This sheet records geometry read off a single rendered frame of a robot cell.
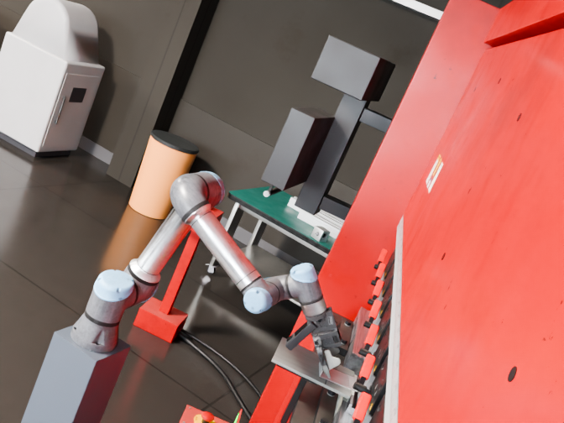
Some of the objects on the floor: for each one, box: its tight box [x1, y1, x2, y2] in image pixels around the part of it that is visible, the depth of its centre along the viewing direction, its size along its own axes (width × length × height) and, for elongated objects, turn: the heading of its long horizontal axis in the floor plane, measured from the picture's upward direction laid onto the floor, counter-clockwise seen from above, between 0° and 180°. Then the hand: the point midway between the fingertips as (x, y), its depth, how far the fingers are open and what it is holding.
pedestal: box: [133, 207, 224, 343], centre depth 398 cm, size 20×25×83 cm
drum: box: [129, 130, 199, 219], centre depth 583 cm, size 43×42×66 cm
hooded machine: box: [0, 0, 105, 157], centre depth 609 cm, size 74×61×132 cm
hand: (326, 370), depth 216 cm, fingers open, 5 cm apart
